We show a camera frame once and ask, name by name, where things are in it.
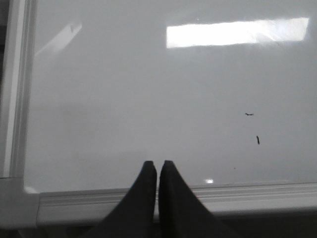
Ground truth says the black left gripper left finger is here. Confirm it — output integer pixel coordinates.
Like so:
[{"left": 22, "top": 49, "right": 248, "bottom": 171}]
[{"left": 85, "top": 161, "right": 157, "bottom": 238}]

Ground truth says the white whiteboard with aluminium frame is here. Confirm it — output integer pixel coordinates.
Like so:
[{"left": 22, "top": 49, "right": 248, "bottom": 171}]
[{"left": 0, "top": 0, "right": 317, "bottom": 229}]

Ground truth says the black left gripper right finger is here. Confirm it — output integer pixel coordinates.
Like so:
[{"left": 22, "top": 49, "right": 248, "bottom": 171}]
[{"left": 158, "top": 161, "right": 238, "bottom": 238}]

